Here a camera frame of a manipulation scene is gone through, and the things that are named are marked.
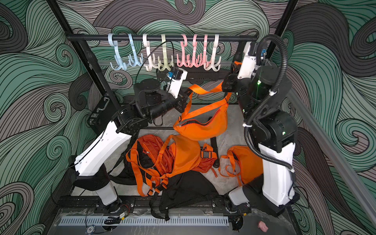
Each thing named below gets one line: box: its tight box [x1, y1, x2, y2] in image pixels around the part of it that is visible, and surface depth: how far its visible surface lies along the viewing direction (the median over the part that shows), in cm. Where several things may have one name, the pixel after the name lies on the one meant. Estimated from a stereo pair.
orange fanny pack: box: [173, 81, 233, 141], surface depth 67 cm
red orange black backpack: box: [109, 134, 175, 197], surface depth 85 cm
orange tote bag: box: [159, 134, 201, 178], surface depth 83 cm
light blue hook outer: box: [107, 33, 128, 71], surface depth 54 cm
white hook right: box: [203, 34, 222, 72], surface depth 55 cm
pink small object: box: [257, 220, 269, 233], surface depth 67 cm
